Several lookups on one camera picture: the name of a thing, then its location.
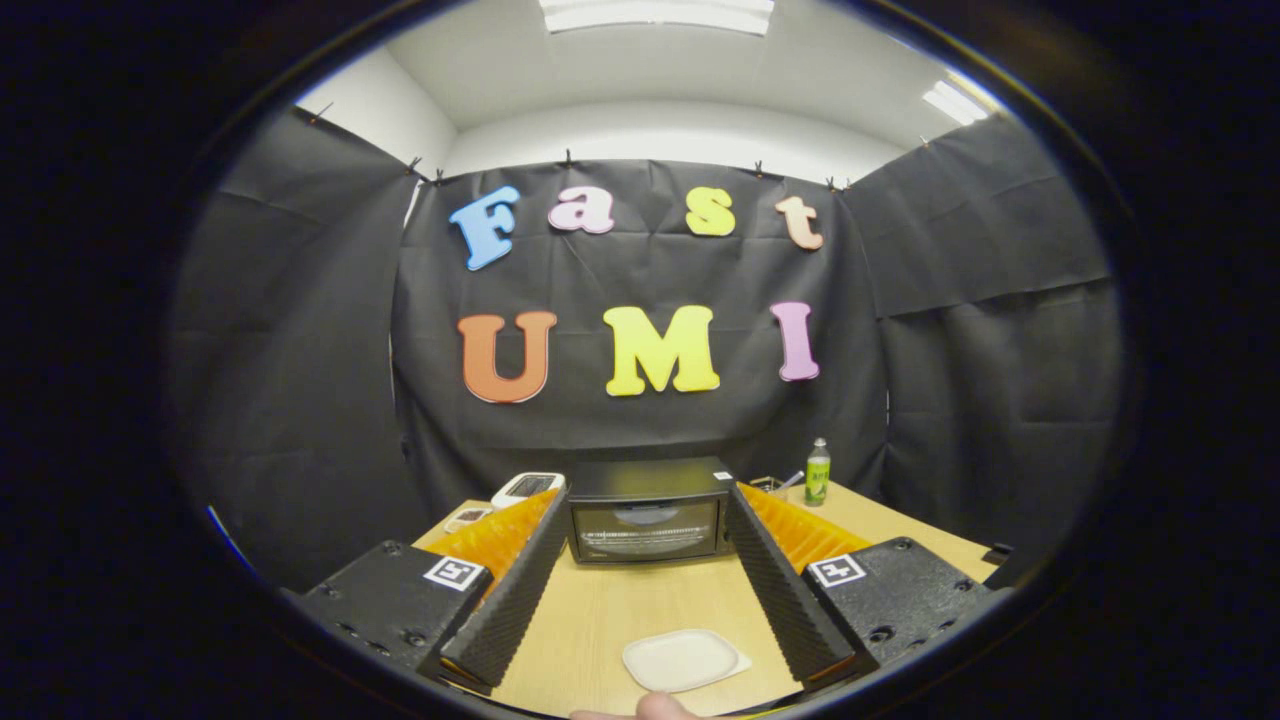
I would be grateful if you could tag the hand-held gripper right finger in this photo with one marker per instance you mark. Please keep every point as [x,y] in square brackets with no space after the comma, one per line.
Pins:
[780,590]

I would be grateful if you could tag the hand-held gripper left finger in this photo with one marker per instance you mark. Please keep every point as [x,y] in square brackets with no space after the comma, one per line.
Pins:
[510,590]

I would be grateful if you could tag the black toaster oven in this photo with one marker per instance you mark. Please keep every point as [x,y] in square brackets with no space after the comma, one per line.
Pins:
[650,480]

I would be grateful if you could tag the white pop-up toaster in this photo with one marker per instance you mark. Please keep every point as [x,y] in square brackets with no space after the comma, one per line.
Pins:
[505,497]

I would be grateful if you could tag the small white dish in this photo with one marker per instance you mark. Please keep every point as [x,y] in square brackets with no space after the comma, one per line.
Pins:
[468,520]

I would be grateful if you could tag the white blue striped stick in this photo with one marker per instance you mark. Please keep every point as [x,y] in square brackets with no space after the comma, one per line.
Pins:
[793,481]

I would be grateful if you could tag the green drink bottle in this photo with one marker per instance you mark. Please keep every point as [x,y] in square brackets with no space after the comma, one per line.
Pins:
[818,480]

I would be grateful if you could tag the white plate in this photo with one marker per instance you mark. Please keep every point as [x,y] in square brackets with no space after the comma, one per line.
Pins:
[685,660]

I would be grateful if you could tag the small ceiling light panel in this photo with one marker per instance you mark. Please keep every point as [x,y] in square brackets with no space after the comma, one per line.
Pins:
[955,102]

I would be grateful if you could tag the large ceiling light panel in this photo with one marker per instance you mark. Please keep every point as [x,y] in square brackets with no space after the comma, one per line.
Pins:
[655,14]

